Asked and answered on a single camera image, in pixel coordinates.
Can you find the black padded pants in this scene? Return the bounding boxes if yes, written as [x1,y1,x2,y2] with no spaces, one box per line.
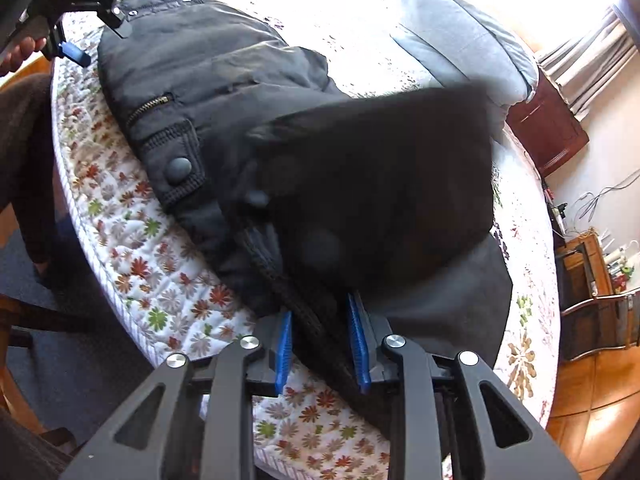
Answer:
[96,0,514,421]

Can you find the person's left hand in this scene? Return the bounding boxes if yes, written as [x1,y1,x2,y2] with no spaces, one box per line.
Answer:
[0,37,47,77]

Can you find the wooden desk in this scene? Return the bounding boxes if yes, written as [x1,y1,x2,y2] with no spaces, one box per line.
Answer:
[554,228,614,296]

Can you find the dark wooden headboard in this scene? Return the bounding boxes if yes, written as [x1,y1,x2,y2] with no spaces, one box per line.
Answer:
[506,68,589,178]

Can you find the grey striped curtain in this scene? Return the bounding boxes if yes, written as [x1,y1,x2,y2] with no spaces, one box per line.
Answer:
[535,6,639,122]

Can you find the hanging white cables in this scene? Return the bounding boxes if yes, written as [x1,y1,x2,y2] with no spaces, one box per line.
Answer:
[549,167,640,241]

